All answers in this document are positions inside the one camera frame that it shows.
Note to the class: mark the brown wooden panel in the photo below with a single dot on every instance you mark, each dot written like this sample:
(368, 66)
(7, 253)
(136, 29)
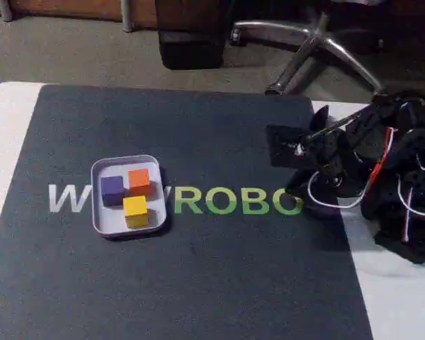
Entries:
(67, 7)

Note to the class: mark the dark brown box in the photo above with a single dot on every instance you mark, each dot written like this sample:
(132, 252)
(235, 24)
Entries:
(187, 35)

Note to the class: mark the dark mat with logo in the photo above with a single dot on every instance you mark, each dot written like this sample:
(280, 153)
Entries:
(163, 283)

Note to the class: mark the black camera mount frame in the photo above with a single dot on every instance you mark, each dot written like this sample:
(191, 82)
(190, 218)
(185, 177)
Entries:
(285, 145)

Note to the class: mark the chrome office chair base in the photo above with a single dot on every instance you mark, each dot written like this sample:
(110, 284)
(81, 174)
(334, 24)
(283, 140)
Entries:
(326, 39)

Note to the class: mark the black table clamp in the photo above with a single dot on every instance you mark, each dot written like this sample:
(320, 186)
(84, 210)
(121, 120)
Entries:
(320, 118)

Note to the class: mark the grey metal leg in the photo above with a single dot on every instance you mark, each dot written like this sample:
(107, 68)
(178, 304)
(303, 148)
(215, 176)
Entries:
(128, 17)
(6, 10)

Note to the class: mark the purple wooden block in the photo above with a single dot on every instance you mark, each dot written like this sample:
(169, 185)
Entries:
(111, 189)

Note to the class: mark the yellow wooden block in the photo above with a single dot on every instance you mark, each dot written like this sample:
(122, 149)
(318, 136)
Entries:
(135, 210)

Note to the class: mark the white rounded tray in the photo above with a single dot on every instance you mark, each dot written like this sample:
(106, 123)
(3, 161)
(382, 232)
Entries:
(102, 223)

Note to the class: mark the orange-red wooden block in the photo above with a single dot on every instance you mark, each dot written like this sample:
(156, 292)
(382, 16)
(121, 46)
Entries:
(139, 178)

